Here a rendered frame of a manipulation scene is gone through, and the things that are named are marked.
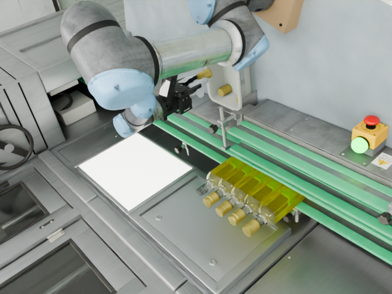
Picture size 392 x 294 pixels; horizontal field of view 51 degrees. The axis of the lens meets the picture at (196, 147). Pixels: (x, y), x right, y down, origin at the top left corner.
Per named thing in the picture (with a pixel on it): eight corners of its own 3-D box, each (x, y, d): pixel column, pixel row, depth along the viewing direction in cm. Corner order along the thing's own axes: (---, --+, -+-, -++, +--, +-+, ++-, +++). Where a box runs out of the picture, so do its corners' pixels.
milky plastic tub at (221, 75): (224, 90, 163) (208, 99, 159) (219, 37, 150) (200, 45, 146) (257, 104, 152) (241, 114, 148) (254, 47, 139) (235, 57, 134)
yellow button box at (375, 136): (364, 136, 122) (349, 147, 118) (367, 115, 117) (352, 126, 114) (387, 144, 117) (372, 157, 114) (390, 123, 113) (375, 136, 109)
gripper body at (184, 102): (180, 101, 145) (153, 116, 140) (176, 79, 140) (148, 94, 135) (194, 107, 140) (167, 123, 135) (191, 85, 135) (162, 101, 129)
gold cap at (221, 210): (225, 206, 131) (215, 213, 129) (224, 198, 129) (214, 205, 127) (233, 211, 129) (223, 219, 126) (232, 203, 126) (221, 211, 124)
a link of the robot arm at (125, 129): (128, 133, 123) (122, 143, 130) (157, 117, 128) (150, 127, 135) (114, 112, 123) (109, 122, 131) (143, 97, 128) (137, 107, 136)
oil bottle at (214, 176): (247, 156, 151) (205, 187, 141) (247, 144, 147) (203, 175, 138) (259, 163, 147) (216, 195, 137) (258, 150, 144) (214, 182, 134)
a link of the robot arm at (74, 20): (31, -7, 78) (97, 69, 126) (58, 42, 76) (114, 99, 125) (84, -36, 78) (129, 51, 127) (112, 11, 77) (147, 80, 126)
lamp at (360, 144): (354, 146, 117) (347, 151, 115) (355, 133, 114) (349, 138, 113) (368, 152, 114) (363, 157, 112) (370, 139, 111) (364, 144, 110)
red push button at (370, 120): (359, 128, 114) (361, 118, 112) (367, 122, 116) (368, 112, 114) (373, 133, 112) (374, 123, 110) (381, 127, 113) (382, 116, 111)
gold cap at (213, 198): (213, 197, 135) (203, 204, 133) (212, 189, 132) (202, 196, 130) (220, 202, 132) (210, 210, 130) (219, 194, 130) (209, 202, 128)
